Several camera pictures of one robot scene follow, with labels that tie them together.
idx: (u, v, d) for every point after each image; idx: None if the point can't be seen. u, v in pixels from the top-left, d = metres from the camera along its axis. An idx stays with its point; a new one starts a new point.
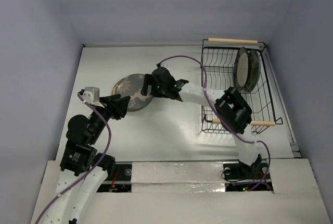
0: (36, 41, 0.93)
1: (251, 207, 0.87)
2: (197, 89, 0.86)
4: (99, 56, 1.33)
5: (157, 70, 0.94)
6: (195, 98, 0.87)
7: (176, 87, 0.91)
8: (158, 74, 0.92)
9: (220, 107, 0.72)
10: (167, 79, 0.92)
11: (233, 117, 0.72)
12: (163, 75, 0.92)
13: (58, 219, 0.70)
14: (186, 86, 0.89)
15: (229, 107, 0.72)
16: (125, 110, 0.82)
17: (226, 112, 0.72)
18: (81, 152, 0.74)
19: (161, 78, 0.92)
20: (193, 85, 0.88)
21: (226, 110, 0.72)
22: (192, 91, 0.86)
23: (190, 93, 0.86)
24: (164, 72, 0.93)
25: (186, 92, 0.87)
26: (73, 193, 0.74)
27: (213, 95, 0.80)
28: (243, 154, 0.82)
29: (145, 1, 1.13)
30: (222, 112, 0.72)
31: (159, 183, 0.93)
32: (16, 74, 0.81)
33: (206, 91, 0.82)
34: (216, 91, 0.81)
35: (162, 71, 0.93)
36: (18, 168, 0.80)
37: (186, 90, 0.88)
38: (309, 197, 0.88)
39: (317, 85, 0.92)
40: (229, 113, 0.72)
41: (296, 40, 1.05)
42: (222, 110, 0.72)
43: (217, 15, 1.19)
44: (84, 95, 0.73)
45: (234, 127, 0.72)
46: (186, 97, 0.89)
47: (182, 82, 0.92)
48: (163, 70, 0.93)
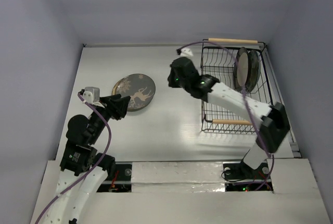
0: (36, 40, 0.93)
1: (251, 207, 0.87)
2: (234, 96, 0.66)
4: (99, 56, 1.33)
5: (178, 60, 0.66)
6: (230, 106, 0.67)
7: (204, 86, 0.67)
8: (182, 67, 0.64)
9: (266, 129, 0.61)
10: (192, 74, 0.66)
11: (276, 138, 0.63)
12: (187, 68, 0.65)
13: (58, 219, 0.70)
14: (217, 86, 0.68)
15: (274, 128, 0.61)
16: (125, 110, 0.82)
17: (270, 134, 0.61)
18: (81, 151, 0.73)
19: (186, 72, 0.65)
20: (227, 89, 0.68)
21: (271, 132, 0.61)
22: (227, 98, 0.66)
23: (223, 98, 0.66)
24: (189, 64, 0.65)
25: (218, 96, 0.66)
26: (73, 193, 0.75)
27: (257, 109, 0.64)
28: (253, 161, 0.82)
29: (145, 1, 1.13)
30: (267, 133, 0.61)
31: (159, 183, 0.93)
32: (16, 74, 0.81)
33: (248, 101, 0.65)
34: (259, 103, 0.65)
35: (186, 63, 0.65)
36: (18, 168, 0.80)
37: (218, 93, 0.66)
38: (309, 197, 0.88)
39: (317, 85, 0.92)
40: (273, 135, 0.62)
41: (296, 41, 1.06)
42: (268, 131, 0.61)
43: (217, 15, 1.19)
44: (84, 95, 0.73)
45: (272, 147, 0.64)
46: (216, 100, 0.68)
47: (209, 78, 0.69)
48: (186, 60, 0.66)
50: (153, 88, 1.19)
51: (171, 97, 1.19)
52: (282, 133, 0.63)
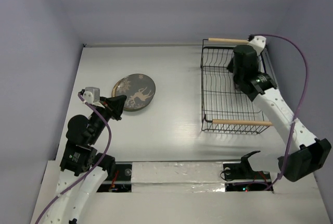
0: (36, 40, 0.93)
1: (251, 207, 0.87)
2: (283, 109, 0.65)
4: (99, 56, 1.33)
5: (245, 48, 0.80)
6: (272, 116, 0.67)
7: (257, 83, 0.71)
8: (243, 54, 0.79)
9: (300, 159, 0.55)
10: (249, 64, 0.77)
11: (302, 171, 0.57)
12: (250, 58, 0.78)
13: (58, 219, 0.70)
14: (272, 92, 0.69)
15: (308, 162, 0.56)
16: (122, 108, 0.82)
17: (301, 165, 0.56)
18: (81, 152, 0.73)
19: (245, 61, 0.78)
20: (280, 99, 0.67)
21: (304, 163, 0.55)
22: (274, 108, 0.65)
23: (271, 106, 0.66)
24: (253, 56, 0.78)
25: (267, 102, 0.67)
26: (73, 193, 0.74)
27: (302, 135, 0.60)
28: (255, 162, 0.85)
29: (145, 1, 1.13)
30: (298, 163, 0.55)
31: (159, 183, 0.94)
32: (16, 74, 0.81)
33: (295, 123, 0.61)
34: (305, 129, 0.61)
35: (251, 53, 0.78)
36: (18, 168, 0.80)
37: (269, 100, 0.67)
38: (309, 197, 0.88)
39: (317, 85, 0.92)
40: (303, 167, 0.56)
41: (296, 41, 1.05)
42: (301, 162, 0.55)
43: (217, 15, 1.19)
44: (85, 95, 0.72)
45: (290, 176, 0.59)
46: (263, 106, 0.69)
47: (266, 78, 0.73)
48: (250, 51, 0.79)
50: (153, 88, 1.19)
51: (171, 97, 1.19)
52: (309, 169, 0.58)
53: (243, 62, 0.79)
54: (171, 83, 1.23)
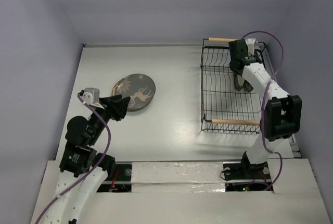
0: (36, 41, 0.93)
1: (251, 207, 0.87)
2: (263, 74, 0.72)
4: (100, 56, 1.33)
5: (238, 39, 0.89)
6: (255, 83, 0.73)
7: (245, 59, 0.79)
8: (234, 42, 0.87)
9: (270, 107, 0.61)
10: (241, 49, 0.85)
11: (276, 124, 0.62)
12: (239, 44, 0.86)
13: (58, 219, 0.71)
14: (256, 64, 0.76)
15: (279, 112, 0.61)
16: (126, 110, 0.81)
17: (272, 113, 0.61)
18: (81, 153, 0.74)
19: (237, 47, 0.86)
20: (261, 69, 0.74)
21: (274, 112, 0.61)
22: (256, 74, 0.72)
23: (254, 73, 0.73)
24: (242, 41, 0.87)
25: (250, 70, 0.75)
26: (73, 194, 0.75)
27: (276, 91, 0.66)
28: (252, 155, 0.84)
29: (145, 0, 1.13)
30: (269, 112, 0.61)
31: (159, 183, 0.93)
32: (17, 75, 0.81)
33: (270, 83, 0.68)
34: (280, 89, 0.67)
35: (241, 40, 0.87)
36: (18, 168, 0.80)
37: (252, 69, 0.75)
38: (309, 197, 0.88)
39: (317, 85, 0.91)
40: (275, 117, 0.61)
41: (296, 40, 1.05)
42: (272, 110, 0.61)
43: (217, 15, 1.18)
44: (84, 96, 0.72)
45: (268, 132, 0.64)
46: (247, 74, 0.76)
47: (255, 59, 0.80)
48: (241, 40, 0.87)
50: (153, 88, 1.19)
51: (171, 97, 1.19)
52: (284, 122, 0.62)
53: (233, 47, 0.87)
54: (171, 83, 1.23)
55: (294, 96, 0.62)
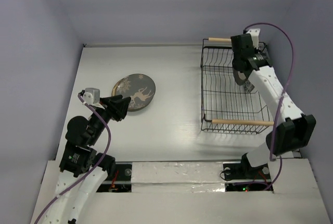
0: (36, 41, 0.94)
1: (251, 207, 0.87)
2: (274, 85, 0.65)
4: (99, 56, 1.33)
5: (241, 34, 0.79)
6: (265, 92, 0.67)
7: (253, 60, 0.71)
8: (238, 37, 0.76)
9: (283, 128, 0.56)
10: (246, 46, 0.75)
11: (286, 144, 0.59)
12: (244, 39, 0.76)
13: (56, 219, 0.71)
14: (266, 70, 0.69)
15: (292, 134, 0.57)
16: (126, 110, 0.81)
17: (284, 136, 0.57)
18: (81, 152, 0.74)
19: (242, 44, 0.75)
20: (273, 76, 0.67)
21: (287, 136, 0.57)
22: (267, 84, 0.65)
23: (264, 82, 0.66)
24: (247, 37, 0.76)
25: (259, 78, 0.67)
26: (72, 194, 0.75)
27: (288, 109, 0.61)
28: (253, 158, 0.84)
29: (145, 0, 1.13)
30: (281, 134, 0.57)
31: (158, 183, 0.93)
32: (17, 75, 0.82)
33: (283, 98, 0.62)
34: (292, 105, 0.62)
35: (246, 35, 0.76)
36: (18, 168, 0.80)
37: (261, 75, 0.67)
38: (309, 197, 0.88)
39: (317, 85, 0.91)
40: (286, 139, 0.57)
41: (296, 40, 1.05)
42: (284, 133, 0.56)
43: (217, 15, 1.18)
44: (85, 96, 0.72)
45: (276, 150, 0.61)
46: (255, 80, 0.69)
47: (263, 58, 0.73)
48: (246, 35, 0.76)
50: (153, 88, 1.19)
51: (171, 96, 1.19)
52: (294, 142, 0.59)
53: (237, 44, 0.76)
54: (171, 83, 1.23)
55: (308, 115, 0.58)
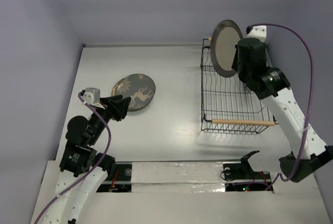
0: (36, 41, 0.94)
1: (251, 207, 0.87)
2: (296, 113, 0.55)
4: (100, 56, 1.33)
5: (250, 40, 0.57)
6: (283, 120, 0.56)
7: (269, 81, 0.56)
8: (250, 48, 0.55)
9: (308, 165, 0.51)
10: (258, 60, 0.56)
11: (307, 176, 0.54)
12: (257, 51, 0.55)
13: (57, 219, 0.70)
14: (283, 92, 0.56)
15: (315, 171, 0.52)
16: (126, 110, 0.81)
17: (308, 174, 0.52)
18: (81, 152, 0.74)
19: (255, 58, 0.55)
20: (293, 102, 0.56)
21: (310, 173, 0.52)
22: (286, 113, 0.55)
23: (283, 111, 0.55)
24: (261, 46, 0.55)
25: (278, 106, 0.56)
26: (72, 194, 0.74)
27: (313, 144, 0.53)
28: (255, 162, 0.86)
29: (145, 1, 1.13)
30: (305, 170, 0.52)
31: (159, 183, 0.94)
32: (17, 74, 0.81)
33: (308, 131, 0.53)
34: (316, 136, 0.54)
35: (258, 44, 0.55)
36: (18, 168, 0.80)
37: (280, 102, 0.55)
38: (309, 197, 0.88)
39: (317, 85, 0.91)
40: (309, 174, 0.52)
41: (296, 40, 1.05)
42: (309, 170, 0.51)
43: (217, 15, 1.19)
44: (85, 96, 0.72)
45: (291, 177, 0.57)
46: (270, 105, 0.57)
47: (277, 74, 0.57)
48: (259, 44, 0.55)
50: (153, 88, 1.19)
51: (171, 96, 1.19)
52: None
53: (246, 57, 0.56)
54: (171, 83, 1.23)
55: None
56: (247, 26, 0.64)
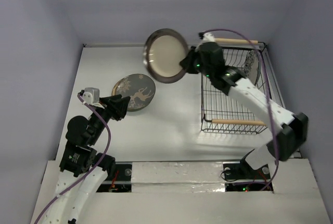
0: (36, 41, 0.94)
1: (251, 207, 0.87)
2: (257, 94, 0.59)
4: (100, 56, 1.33)
5: (208, 45, 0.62)
6: (250, 104, 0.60)
7: (229, 77, 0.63)
8: (209, 52, 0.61)
9: (284, 136, 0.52)
10: (218, 62, 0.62)
11: (290, 149, 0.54)
12: (216, 54, 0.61)
13: (56, 219, 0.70)
14: (242, 82, 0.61)
15: (293, 139, 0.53)
16: (125, 110, 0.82)
17: (286, 144, 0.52)
18: (81, 152, 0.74)
19: (214, 61, 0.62)
20: (252, 86, 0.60)
21: (289, 142, 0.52)
22: (250, 96, 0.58)
23: (246, 95, 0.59)
24: (218, 49, 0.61)
25: (240, 92, 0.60)
26: (72, 194, 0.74)
27: (280, 115, 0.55)
28: (253, 160, 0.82)
29: (145, 1, 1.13)
30: (282, 141, 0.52)
31: (159, 183, 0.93)
32: (17, 74, 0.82)
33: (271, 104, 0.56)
34: (282, 108, 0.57)
35: (216, 48, 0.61)
36: (18, 167, 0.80)
37: (241, 88, 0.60)
38: (309, 197, 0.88)
39: (317, 85, 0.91)
40: (289, 145, 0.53)
41: (296, 40, 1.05)
42: (286, 139, 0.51)
43: (217, 15, 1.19)
44: (84, 96, 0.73)
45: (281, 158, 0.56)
46: (235, 95, 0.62)
47: (235, 71, 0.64)
48: (217, 48, 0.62)
50: (153, 88, 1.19)
51: (170, 96, 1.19)
52: (295, 145, 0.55)
53: (205, 61, 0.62)
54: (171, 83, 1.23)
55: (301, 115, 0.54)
56: (200, 32, 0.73)
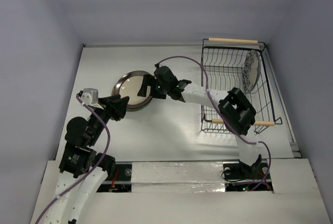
0: (36, 41, 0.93)
1: (251, 206, 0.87)
2: (200, 90, 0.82)
4: (99, 56, 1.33)
5: (159, 69, 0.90)
6: (198, 99, 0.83)
7: (179, 88, 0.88)
8: (161, 74, 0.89)
9: (223, 109, 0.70)
10: (169, 79, 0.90)
11: (237, 119, 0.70)
12: (166, 75, 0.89)
13: (56, 219, 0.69)
14: (189, 86, 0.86)
15: (232, 108, 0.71)
16: (125, 111, 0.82)
17: (228, 113, 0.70)
18: (81, 153, 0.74)
19: (165, 78, 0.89)
20: (195, 86, 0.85)
21: (229, 111, 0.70)
22: (194, 93, 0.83)
23: (193, 94, 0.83)
24: (167, 71, 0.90)
25: (188, 93, 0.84)
26: (72, 195, 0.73)
27: (217, 95, 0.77)
28: (244, 158, 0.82)
29: (145, 1, 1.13)
30: (225, 114, 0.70)
31: (158, 183, 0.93)
32: (16, 75, 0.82)
33: (209, 91, 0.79)
34: (219, 91, 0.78)
35: (165, 71, 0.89)
36: (18, 168, 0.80)
37: (189, 90, 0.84)
38: (309, 197, 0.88)
39: (317, 85, 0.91)
40: (232, 115, 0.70)
41: (296, 40, 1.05)
42: (226, 111, 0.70)
43: (217, 15, 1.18)
44: (83, 96, 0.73)
45: (238, 129, 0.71)
46: (189, 97, 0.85)
47: (185, 83, 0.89)
48: (165, 70, 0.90)
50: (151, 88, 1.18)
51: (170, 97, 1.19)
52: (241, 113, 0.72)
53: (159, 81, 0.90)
54: None
55: (233, 90, 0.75)
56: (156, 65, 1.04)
